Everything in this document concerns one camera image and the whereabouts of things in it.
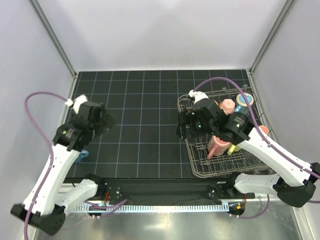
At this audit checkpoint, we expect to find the pink faceted mug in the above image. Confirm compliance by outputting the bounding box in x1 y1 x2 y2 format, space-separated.
219 98 236 115

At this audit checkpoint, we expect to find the blue butterfly mug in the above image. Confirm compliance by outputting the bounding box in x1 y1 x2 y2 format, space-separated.
234 92 255 116

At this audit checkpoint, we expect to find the cream yellow faceted mug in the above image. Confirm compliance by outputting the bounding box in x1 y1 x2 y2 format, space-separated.
227 144 241 155

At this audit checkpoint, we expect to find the white mug blue handle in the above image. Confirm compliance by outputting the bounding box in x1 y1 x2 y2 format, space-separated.
75 150 89 164

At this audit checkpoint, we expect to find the brown floral mug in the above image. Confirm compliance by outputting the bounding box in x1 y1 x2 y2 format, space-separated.
259 125 270 135

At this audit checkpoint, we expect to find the clear glass tumbler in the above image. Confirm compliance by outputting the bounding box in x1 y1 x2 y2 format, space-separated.
243 151 275 175

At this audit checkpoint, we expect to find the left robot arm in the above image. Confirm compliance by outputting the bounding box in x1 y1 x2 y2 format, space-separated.
10 100 115 236

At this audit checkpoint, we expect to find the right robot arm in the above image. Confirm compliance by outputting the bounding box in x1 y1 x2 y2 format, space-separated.
177 97 320 208

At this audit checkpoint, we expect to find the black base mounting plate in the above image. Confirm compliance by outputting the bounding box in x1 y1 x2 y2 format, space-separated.
99 178 255 206

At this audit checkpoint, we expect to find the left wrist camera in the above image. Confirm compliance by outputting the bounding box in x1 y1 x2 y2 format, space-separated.
65 94 88 114

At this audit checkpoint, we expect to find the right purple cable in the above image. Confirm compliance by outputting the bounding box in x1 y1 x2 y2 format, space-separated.
193 76 320 220

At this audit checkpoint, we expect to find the purple cable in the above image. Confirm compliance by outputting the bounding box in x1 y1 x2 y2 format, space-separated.
193 76 320 220
23 91 128 240

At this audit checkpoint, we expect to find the grey wire dish rack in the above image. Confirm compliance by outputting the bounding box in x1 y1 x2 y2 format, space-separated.
177 84 275 178

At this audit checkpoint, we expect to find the white slotted cable duct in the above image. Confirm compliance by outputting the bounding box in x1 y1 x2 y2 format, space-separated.
71 202 229 214

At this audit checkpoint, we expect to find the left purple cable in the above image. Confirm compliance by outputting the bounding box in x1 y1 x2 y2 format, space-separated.
23 91 128 240

